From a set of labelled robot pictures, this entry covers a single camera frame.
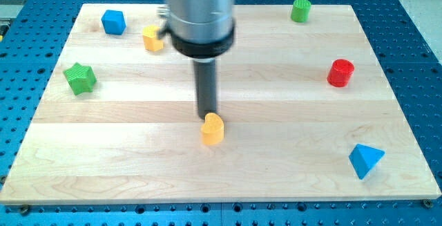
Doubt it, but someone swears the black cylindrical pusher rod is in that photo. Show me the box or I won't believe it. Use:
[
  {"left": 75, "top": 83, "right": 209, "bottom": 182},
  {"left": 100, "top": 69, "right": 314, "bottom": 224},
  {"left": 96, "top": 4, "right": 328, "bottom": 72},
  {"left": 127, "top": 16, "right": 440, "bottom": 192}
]
[{"left": 193, "top": 58, "right": 217, "bottom": 120}]

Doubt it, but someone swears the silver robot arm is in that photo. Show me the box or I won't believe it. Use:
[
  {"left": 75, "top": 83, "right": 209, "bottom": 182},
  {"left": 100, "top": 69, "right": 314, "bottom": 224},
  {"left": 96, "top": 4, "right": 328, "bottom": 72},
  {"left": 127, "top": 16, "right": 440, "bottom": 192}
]
[{"left": 157, "top": 0, "right": 236, "bottom": 119}]

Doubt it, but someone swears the yellow hexagon block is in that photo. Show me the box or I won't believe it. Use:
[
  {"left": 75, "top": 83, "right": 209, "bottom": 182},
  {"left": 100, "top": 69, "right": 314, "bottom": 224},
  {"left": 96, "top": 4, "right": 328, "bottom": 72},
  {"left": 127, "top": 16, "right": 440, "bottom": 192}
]
[{"left": 142, "top": 25, "right": 164, "bottom": 52}]

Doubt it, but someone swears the wooden board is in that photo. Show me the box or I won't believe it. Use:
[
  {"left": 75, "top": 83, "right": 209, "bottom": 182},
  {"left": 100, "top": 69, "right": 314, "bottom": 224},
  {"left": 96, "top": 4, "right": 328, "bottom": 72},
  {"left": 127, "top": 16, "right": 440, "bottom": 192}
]
[{"left": 1, "top": 3, "right": 441, "bottom": 205}]

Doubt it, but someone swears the yellow heart block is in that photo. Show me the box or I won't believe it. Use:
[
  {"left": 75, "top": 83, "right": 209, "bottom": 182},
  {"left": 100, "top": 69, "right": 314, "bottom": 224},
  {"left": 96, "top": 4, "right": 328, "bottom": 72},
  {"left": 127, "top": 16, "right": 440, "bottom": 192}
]
[{"left": 200, "top": 113, "right": 224, "bottom": 145}]

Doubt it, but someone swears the blue cube block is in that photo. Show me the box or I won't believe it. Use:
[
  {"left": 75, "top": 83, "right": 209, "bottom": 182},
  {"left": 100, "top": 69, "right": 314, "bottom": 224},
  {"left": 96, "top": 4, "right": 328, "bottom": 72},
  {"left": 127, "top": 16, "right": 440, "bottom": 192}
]
[{"left": 101, "top": 10, "right": 126, "bottom": 35}]

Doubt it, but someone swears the green cylinder block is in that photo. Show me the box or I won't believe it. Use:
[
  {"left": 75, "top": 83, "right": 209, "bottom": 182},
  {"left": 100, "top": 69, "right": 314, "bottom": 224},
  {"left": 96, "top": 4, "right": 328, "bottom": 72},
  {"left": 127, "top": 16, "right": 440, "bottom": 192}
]
[{"left": 290, "top": 0, "right": 311, "bottom": 23}]

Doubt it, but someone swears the green star block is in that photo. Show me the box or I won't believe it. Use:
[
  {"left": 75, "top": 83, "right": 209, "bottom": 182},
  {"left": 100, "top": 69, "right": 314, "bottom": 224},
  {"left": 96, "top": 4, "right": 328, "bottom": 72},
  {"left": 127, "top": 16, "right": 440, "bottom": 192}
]
[{"left": 63, "top": 62, "right": 97, "bottom": 95}]

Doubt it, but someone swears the red cylinder block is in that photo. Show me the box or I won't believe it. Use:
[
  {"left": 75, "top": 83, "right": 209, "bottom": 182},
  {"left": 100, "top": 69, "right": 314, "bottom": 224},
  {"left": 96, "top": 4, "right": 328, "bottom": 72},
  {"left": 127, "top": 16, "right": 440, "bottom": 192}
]
[{"left": 327, "top": 59, "right": 355, "bottom": 88}]

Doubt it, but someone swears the blue triangle block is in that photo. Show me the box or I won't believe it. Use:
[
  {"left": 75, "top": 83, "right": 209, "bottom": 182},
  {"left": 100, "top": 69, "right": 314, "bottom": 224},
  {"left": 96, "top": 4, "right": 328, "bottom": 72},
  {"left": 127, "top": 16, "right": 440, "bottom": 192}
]
[{"left": 349, "top": 144, "right": 385, "bottom": 180}]

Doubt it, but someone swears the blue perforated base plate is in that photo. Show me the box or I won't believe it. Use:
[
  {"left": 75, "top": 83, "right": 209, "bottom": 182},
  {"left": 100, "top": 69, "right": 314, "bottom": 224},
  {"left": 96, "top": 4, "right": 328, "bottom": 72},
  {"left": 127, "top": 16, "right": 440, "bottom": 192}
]
[{"left": 1, "top": 0, "right": 441, "bottom": 225}]

